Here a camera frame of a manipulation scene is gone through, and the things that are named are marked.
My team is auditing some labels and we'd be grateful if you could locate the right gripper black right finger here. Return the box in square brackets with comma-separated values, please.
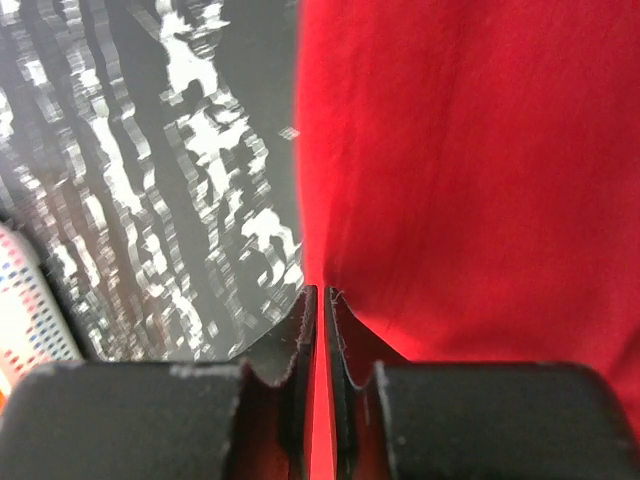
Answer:
[324, 288, 639, 479]

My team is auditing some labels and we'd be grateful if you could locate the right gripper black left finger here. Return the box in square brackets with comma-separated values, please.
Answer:
[1, 286, 318, 479]

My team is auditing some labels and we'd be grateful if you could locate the red t-shirt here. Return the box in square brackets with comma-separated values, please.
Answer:
[292, 0, 640, 480]

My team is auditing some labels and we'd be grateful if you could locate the white plastic laundry basket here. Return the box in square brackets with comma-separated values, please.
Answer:
[0, 223, 82, 400]

